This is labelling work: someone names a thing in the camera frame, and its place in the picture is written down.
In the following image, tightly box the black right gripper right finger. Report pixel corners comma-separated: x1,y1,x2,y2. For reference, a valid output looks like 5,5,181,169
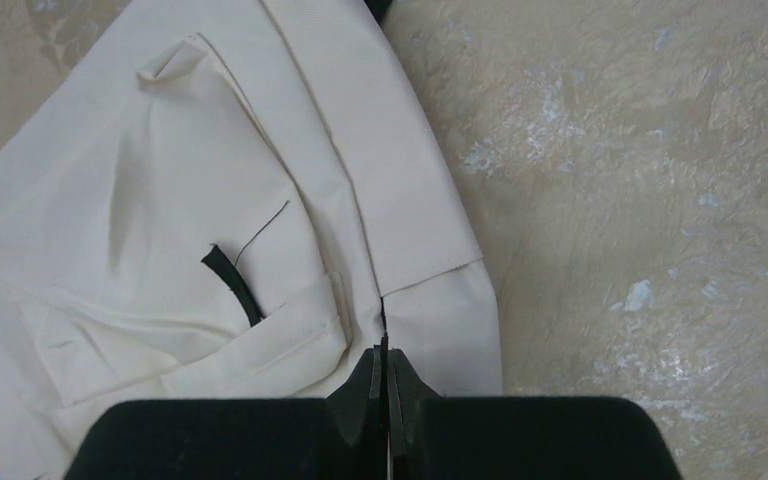
385,343,439,479

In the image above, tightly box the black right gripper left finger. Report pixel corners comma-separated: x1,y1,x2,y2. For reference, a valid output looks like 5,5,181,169
326,345,382,479

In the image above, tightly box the beige canvas backpack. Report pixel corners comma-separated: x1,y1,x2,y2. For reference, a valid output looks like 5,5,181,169
0,1,503,479

